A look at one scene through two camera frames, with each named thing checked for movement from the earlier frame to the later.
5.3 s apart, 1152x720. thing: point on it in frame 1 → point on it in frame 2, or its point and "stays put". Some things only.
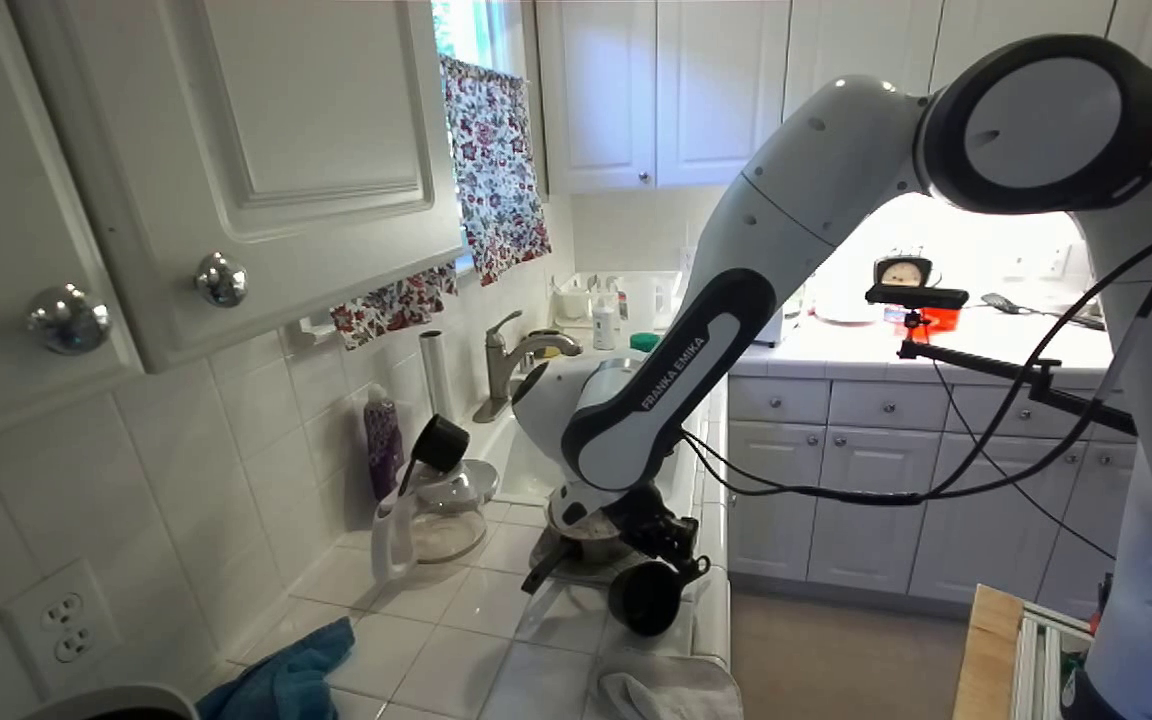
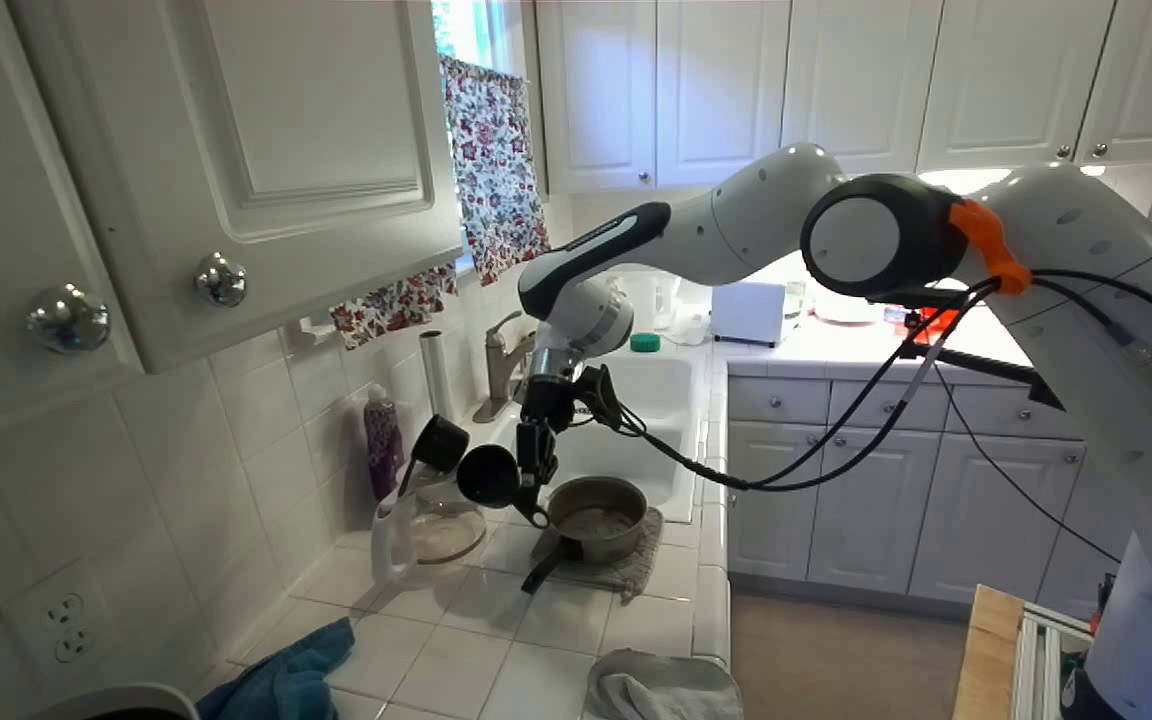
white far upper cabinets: x=680 y=95 stays put
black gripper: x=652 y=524 → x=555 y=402
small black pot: x=644 y=599 → x=487 y=474
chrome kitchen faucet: x=501 y=357 stays put
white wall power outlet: x=58 y=627 stays put
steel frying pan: x=572 y=513 stays put
